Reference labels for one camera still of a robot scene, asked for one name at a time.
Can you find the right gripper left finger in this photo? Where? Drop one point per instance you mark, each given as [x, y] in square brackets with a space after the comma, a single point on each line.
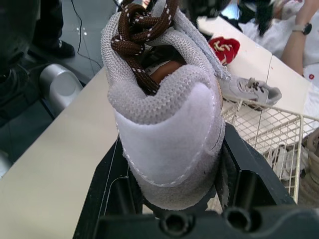
[112, 184]

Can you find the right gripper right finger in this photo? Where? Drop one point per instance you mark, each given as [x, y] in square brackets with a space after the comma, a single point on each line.
[251, 174]

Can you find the grey shoe with brown laces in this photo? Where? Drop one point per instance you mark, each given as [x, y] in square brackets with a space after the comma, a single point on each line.
[256, 92]
[159, 129]

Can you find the white shoe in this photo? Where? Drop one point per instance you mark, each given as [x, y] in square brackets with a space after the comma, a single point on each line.
[281, 161]

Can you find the beige shoe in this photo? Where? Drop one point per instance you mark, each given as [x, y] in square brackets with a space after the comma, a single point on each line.
[311, 161]

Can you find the red plush slipper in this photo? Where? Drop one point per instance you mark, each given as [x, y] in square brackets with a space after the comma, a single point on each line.
[224, 49]

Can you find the robot body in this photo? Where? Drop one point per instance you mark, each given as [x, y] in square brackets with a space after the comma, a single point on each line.
[17, 92]

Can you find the person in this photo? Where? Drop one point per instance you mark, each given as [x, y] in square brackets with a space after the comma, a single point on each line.
[53, 30]
[296, 37]

